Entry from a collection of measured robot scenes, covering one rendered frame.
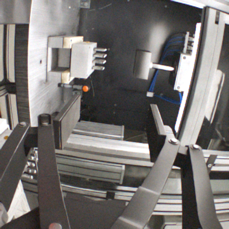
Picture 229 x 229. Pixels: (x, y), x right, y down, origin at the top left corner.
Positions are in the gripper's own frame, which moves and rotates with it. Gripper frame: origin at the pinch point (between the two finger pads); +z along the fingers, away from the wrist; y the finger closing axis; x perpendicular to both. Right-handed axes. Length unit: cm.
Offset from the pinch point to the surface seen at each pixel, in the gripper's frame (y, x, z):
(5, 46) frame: -95, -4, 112
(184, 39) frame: 24, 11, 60
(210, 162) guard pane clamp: 27.9, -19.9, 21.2
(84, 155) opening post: -6.8, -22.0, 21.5
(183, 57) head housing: 17.6, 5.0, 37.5
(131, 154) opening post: 5.2, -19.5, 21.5
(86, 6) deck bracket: -19, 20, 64
